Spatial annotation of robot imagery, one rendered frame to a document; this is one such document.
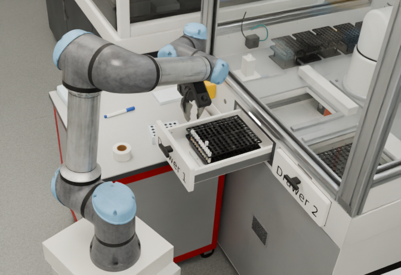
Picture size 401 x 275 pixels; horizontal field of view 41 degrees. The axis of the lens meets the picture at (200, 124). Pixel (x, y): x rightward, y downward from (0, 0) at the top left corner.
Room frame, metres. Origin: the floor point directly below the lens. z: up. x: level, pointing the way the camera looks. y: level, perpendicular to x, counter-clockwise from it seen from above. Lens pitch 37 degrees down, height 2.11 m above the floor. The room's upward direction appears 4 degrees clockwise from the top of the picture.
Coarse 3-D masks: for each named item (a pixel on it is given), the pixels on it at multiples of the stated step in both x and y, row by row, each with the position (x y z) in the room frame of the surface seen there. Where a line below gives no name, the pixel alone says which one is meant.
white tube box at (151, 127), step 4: (176, 120) 1.73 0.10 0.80; (152, 124) 1.70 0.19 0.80; (164, 124) 1.71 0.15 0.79; (168, 124) 1.71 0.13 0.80; (172, 124) 1.71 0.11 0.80; (176, 124) 1.71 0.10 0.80; (148, 128) 1.68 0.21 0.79; (152, 128) 1.67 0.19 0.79; (148, 132) 1.68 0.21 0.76; (152, 132) 1.65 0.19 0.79; (152, 136) 1.62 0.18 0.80; (152, 140) 1.61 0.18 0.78
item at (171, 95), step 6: (162, 90) 1.98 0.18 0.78; (168, 90) 1.98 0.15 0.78; (174, 90) 1.98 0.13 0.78; (156, 96) 1.93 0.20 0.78; (162, 96) 1.93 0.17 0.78; (168, 96) 1.93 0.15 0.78; (174, 96) 1.94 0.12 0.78; (180, 96) 1.94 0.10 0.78; (162, 102) 1.89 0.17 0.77; (168, 102) 1.90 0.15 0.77
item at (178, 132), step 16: (240, 112) 1.70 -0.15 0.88; (176, 128) 1.56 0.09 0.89; (192, 128) 1.60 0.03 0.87; (256, 128) 1.61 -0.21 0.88; (272, 144) 1.51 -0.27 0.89; (192, 160) 1.45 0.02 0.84; (224, 160) 1.40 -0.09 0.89; (240, 160) 1.42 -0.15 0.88; (256, 160) 1.45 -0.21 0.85; (208, 176) 1.36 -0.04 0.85
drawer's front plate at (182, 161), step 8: (160, 120) 1.55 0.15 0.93; (160, 128) 1.52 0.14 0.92; (160, 136) 1.52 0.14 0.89; (168, 136) 1.47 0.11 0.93; (168, 144) 1.45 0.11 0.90; (176, 144) 1.42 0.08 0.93; (176, 152) 1.40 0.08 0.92; (168, 160) 1.45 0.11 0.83; (176, 160) 1.40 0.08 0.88; (184, 160) 1.34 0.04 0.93; (176, 168) 1.39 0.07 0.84; (184, 168) 1.34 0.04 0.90; (192, 168) 1.31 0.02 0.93; (192, 176) 1.31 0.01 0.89; (184, 184) 1.33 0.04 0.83; (192, 184) 1.31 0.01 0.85
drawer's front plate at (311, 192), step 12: (276, 156) 1.43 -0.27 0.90; (276, 168) 1.42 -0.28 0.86; (288, 168) 1.37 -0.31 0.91; (300, 180) 1.31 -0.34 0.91; (300, 192) 1.30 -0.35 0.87; (312, 192) 1.25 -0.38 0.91; (300, 204) 1.28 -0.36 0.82; (312, 204) 1.24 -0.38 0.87; (324, 204) 1.20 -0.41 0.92; (312, 216) 1.23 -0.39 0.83; (324, 216) 1.19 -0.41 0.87
